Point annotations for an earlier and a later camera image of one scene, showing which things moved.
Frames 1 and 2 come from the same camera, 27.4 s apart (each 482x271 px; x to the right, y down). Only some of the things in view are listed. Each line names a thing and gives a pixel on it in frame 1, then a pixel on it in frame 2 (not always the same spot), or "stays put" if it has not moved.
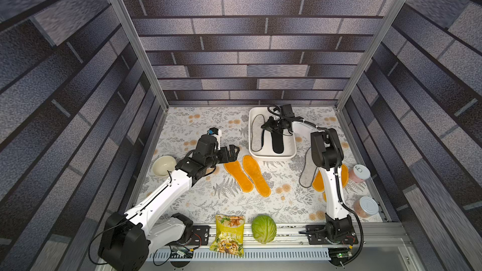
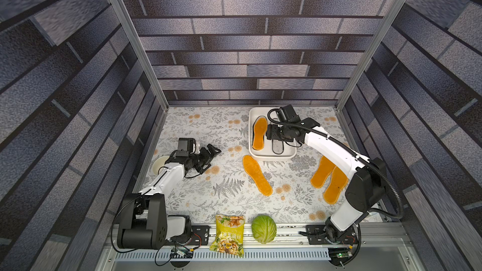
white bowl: (164, 165) stays put
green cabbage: (263, 229) stays put
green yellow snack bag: (229, 235) stays put
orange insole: (235, 169) → (260, 128)
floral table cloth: (290, 189) stays put
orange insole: (252, 165) stays put
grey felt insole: (307, 175) → (277, 146)
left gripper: (233, 155) → (208, 157)
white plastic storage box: (260, 139) stays put
